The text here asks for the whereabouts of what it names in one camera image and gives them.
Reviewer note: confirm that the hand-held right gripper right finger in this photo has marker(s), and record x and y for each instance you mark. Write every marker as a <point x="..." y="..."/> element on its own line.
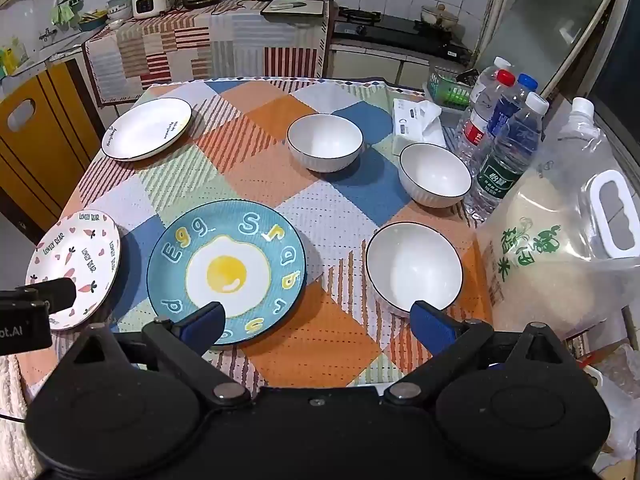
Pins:
<point x="432" y="325"/>

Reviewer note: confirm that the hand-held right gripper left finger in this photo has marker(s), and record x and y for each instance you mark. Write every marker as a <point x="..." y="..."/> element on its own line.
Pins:
<point x="205" y="324"/>

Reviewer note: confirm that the white bowl with black rim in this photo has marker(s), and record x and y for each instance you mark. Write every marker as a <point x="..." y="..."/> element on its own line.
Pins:
<point x="412" y="265"/>
<point x="325" y="140"/>
<point x="435" y="172"/>

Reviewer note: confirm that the white plate with black rim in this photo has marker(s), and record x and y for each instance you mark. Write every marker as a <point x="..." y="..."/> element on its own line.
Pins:
<point x="147" y="127"/>

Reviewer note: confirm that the blue fried egg plate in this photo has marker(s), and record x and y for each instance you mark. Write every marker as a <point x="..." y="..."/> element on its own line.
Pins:
<point x="227" y="272"/>

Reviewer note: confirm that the pink carrot print plate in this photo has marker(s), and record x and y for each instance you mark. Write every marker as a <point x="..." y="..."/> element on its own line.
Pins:
<point x="80" y="255"/>

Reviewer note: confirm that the white fuzzy cloth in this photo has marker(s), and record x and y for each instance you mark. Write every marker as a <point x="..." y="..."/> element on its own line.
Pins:
<point x="10" y="440"/>

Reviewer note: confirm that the checkered patchwork tablecloth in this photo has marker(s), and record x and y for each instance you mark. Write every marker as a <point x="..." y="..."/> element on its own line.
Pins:
<point x="260" y="170"/>

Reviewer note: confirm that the green label water bottle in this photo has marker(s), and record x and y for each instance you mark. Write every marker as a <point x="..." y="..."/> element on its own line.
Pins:
<point x="502" y="170"/>

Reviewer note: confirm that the red cap water bottle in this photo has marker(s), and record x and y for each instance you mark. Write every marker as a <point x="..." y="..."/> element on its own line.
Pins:
<point x="475" y="135"/>

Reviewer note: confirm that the clear plastic bag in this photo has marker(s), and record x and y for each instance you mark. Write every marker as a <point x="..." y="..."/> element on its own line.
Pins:
<point x="617" y="390"/>

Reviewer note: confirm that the white tissue pack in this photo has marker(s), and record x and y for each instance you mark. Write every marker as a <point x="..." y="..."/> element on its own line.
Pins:
<point x="417" y="122"/>

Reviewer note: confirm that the blue cap water bottle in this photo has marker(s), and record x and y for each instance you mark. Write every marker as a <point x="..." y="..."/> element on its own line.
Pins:
<point x="507" y="110"/>

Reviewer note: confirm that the green plastic basket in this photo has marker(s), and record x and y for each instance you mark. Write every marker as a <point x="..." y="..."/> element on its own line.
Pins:
<point x="447" y="92"/>

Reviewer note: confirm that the white cap water bottle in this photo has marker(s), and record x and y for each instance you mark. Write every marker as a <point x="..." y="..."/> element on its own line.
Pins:
<point x="487" y="82"/>

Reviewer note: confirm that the black packet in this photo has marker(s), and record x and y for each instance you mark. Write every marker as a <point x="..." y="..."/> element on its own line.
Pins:
<point x="466" y="77"/>

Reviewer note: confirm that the white base cabinet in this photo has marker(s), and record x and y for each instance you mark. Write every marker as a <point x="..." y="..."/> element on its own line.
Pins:
<point x="360" y="62"/>

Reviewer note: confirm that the striped patchwork counter cloth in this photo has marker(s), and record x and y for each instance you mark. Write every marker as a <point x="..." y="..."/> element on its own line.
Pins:
<point x="200" y="45"/>

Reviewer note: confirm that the metal faucet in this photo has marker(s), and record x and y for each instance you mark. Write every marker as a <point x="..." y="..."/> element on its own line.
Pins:
<point x="50" y="35"/>

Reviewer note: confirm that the black gas stove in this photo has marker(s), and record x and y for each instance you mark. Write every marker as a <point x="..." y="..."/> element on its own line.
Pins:
<point x="395" y="32"/>

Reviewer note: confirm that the white pot with lid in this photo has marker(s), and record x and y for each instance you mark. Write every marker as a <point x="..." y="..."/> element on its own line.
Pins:
<point x="440" y="16"/>

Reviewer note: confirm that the bowl with utensils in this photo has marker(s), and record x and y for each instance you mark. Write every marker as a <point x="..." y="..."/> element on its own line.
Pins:
<point x="92" y="21"/>

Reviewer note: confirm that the green hanging cloth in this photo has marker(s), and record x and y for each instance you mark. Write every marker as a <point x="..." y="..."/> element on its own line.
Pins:
<point x="67" y="10"/>

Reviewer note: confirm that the glass sliding door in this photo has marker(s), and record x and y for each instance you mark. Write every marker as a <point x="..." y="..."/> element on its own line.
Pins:
<point x="550" y="25"/>

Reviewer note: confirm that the white rice cooker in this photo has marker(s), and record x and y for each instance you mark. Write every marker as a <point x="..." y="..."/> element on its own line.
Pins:
<point x="150" y="2"/>

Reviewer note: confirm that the cutting board with knife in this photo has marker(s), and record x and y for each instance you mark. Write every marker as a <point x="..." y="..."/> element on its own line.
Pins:
<point x="292" y="6"/>

